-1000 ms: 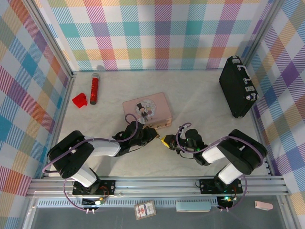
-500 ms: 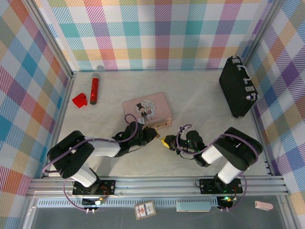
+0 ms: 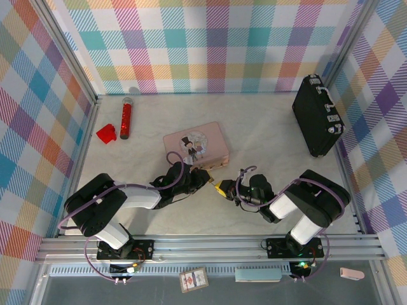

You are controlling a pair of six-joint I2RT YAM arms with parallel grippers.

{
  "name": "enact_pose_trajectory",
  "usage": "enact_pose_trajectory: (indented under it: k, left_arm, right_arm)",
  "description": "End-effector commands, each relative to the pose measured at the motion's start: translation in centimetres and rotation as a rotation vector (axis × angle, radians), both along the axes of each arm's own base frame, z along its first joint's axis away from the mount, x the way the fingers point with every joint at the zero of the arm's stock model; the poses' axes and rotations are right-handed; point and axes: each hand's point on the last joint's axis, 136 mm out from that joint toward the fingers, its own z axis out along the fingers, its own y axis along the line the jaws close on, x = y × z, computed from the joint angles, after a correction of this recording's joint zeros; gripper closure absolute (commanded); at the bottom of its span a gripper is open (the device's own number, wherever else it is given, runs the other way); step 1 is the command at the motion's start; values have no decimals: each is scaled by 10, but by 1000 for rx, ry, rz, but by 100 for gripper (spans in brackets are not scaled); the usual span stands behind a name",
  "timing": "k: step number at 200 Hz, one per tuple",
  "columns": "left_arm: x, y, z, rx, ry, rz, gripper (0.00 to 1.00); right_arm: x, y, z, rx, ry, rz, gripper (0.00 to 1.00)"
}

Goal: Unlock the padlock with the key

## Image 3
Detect small yellow object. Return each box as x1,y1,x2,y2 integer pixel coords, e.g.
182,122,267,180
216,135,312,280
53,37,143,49
208,180,226,195

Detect pink tin box cartoon couple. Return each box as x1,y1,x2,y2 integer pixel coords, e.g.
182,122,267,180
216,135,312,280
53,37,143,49
163,122,232,172

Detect red glitter tube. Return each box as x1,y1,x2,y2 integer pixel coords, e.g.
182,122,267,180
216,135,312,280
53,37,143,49
118,97,134,140

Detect pale teal flat case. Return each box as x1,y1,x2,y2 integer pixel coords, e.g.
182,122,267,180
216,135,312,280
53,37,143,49
234,268,282,283

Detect red plastic block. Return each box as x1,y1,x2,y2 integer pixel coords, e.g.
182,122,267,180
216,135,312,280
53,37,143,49
96,124,118,146

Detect black controller board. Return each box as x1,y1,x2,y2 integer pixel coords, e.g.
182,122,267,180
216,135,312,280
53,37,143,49
289,261,312,275
109,262,142,276

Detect black briefcase silver fittings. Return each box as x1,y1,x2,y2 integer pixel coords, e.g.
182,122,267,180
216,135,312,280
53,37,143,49
291,73,347,158

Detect playing card box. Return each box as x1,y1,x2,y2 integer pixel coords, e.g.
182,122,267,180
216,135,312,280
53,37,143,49
179,268,210,293

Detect pink usb stick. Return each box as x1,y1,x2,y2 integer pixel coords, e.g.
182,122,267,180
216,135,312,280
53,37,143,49
339,267,364,281

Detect aluminium mounting rail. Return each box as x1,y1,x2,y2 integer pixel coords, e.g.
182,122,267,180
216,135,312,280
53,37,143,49
34,234,387,263

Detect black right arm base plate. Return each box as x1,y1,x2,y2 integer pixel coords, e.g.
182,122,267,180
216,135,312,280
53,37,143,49
266,237,324,259

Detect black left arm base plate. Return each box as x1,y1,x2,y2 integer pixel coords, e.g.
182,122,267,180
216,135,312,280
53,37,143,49
97,238,155,261

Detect slotted grey cable duct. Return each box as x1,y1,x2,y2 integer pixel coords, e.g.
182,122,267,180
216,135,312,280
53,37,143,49
47,265,293,277

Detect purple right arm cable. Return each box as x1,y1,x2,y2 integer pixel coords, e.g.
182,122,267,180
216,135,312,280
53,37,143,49
237,165,346,282

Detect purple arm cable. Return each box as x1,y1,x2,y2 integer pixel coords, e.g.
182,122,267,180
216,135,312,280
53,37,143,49
59,151,195,283
237,165,346,282

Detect aluminium floor rail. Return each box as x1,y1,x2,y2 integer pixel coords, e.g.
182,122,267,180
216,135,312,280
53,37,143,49
57,97,102,239
330,139,373,236

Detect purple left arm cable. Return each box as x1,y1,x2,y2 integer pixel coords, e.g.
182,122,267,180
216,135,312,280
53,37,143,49
59,151,195,283

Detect aluminium frame post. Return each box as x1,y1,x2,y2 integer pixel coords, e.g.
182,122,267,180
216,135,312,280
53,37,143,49
30,0,101,105
324,0,382,90

